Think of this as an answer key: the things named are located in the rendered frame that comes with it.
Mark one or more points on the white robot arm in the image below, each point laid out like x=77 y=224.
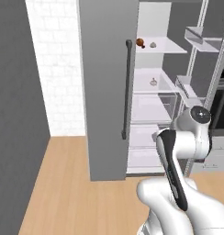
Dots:
x=190 y=211

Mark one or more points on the clear fridge drawer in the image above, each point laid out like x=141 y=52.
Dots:
x=141 y=153
x=147 y=107

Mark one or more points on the white fridge shelf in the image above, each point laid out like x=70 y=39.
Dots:
x=144 y=85
x=167 y=46

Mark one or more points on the clear door bin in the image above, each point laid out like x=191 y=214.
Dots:
x=187 y=88
x=202 y=38

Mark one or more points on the white fridge interior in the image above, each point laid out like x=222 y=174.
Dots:
x=152 y=18

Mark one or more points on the black oven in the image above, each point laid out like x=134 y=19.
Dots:
x=222 y=101

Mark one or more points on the grey drawer front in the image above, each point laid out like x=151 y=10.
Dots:
x=219 y=151

